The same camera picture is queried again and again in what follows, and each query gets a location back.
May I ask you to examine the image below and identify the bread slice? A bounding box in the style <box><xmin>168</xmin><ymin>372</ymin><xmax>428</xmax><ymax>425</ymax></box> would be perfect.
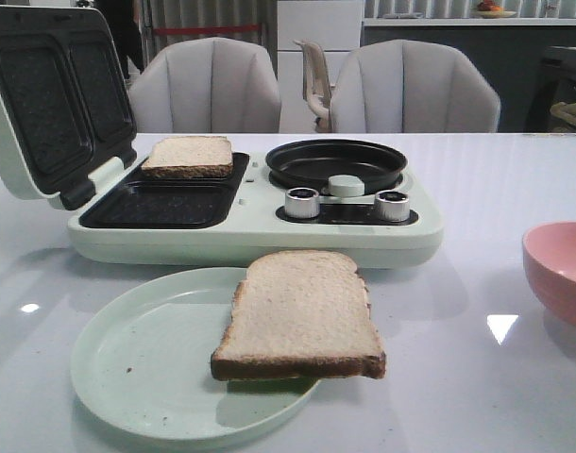
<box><xmin>141</xmin><ymin>136</ymin><xmax>233</xmax><ymax>178</ymax></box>
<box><xmin>211</xmin><ymin>250</ymin><xmax>386</xmax><ymax>380</ymax></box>

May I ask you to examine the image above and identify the breakfast maker hinged lid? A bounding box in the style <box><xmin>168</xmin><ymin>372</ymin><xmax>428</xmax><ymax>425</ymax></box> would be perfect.
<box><xmin>0</xmin><ymin>6</ymin><xmax>136</xmax><ymax>210</ymax></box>

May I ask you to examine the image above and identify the pink plastic bowl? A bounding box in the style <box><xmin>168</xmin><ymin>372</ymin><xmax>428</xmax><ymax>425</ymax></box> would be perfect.
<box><xmin>522</xmin><ymin>221</ymin><xmax>576</xmax><ymax>327</ymax></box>

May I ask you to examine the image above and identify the mint green breakfast maker base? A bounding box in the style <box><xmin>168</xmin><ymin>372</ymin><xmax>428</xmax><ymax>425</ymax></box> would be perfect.
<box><xmin>68</xmin><ymin>152</ymin><xmax>443</xmax><ymax>268</ymax></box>

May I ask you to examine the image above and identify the left silver control knob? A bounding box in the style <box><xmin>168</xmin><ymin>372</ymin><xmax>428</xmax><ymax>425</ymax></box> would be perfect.
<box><xmin>284</xmin><ymin>187</ymin><xmax>320</xmax><ymax>219</ymax></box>

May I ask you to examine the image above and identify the silver control knob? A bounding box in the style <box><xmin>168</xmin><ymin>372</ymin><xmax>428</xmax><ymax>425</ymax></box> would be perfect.
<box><xmin>373</xmin><ymin>190</ymin><xmax>410</xmax><ymax>223</ymax></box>
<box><xmin>284</xmin><ymin>187</ymin><xmax>320</xmax><ymax>219</ymax></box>

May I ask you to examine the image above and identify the black round frying pan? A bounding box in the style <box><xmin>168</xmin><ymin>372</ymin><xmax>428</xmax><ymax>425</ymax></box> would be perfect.
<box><xmin>265</xmin><ymin>138</ymin><xmax>408</xmax><ymax>195</ymax></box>

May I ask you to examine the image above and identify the right silver control knob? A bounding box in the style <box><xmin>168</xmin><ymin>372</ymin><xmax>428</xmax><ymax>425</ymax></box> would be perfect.
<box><xmin>373</xmin><ymin>190</ymin><xmax>410</xmax><ymax>223</ymax></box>

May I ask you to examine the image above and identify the beige plastic chair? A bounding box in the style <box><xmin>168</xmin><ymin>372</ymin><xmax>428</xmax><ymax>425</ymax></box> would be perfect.
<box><xmin>294</xmin><ymin>40</ymin><xmax>332</xmax><ymax>133</ymax></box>

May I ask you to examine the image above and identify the left grey upholstered chair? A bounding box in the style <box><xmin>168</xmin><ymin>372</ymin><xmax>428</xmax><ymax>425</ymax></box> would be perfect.
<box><xmin>128</xmin><ymin>37</ymin><xmax>281</xmax><ymax>133</ymax></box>

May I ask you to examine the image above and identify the grey upholstered chair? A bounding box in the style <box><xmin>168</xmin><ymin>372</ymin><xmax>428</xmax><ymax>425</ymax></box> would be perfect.
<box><xmin>330</xmin><ymin>40</ymin><xmax>501</xmax><ymax>133</ymax></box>
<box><xmin>128</xmin><ymin>37</ymin><xmax>281</xmax><ymax>133</ymax></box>

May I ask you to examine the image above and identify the right grey upholstered chair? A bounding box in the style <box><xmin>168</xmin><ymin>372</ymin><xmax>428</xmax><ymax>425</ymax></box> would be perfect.
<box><xmin>330</xmin><ymin>40</ymin><xmax>501</xmax><ymax>133</ymax></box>

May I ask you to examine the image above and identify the mint green round plate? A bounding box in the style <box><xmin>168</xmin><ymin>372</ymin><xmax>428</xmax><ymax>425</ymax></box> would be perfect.
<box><xmin>70</xmin><ymin>267</ymin><xmax>318</xmax><ymax>450</ymax></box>

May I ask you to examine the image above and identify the white cabinet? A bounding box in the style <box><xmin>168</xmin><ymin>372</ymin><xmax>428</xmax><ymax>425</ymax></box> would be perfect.
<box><xmin>277</xmin><ymin>1</ymin><xmax>364</xmax><ymax>133</ymax></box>

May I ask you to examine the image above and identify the red barrier tape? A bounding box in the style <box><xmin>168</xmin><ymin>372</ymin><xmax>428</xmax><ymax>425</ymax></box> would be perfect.
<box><xmin>152</xmin><ymin>24</ymin><xmax>263</xmax><ymax>36</ymax></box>

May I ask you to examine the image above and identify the dark grey sideboard counter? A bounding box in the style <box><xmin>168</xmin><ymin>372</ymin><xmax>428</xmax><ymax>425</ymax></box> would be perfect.
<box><xmin>363</xmin><ymin>18</ymin><xmax>576</xmax><ymax>132</ymax></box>

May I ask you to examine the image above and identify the fruit bowl on counter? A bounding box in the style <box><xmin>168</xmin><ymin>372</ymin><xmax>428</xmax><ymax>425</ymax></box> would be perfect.
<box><xmin>472</xmin><ymin>0</ymin><xmax>517</xmax><ymax>19</ymax></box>

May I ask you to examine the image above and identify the dark appliance at right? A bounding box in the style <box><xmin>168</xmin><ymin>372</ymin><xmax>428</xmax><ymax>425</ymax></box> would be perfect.
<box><xmin>525</xmin><ymin>46</ymin><xmax>576</xmax><ymax>132</ymax></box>

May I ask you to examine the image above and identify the mint green pan handle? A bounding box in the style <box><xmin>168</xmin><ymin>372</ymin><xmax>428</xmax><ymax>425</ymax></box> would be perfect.
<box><xmin>322</xmin><ymin>175</ymin><xmax>365</xmax><ymax>198</ymax></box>

